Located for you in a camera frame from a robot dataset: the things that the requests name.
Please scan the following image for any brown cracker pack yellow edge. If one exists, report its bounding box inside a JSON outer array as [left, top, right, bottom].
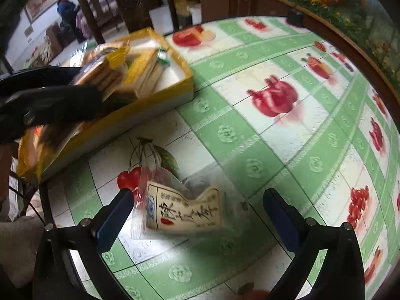
[[70, 45, 130, 101]]

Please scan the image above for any small green square cracker pack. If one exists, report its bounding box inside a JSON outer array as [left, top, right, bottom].
[[118, 48, 170, 100]]

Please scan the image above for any dark plum snack bag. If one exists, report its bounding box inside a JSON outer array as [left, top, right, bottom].
[[129, 159, 250, 240]]

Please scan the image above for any large orange cracker bag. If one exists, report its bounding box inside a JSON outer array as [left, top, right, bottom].
[[17, 122, 84, 183]]

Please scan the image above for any person in blue jacket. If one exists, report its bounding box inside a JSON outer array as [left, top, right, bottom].
[[57, 0, 86, 43]]

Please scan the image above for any white plastic bucket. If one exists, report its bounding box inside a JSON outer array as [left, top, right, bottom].
[[187, 3, 202, 25]]

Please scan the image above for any green fruit pattern tablecloth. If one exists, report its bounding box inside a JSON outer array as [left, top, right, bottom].
[[48, 17, 399, 299]]

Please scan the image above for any black cup on table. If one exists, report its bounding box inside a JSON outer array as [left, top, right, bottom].
[[287, 9, 304, 28]]

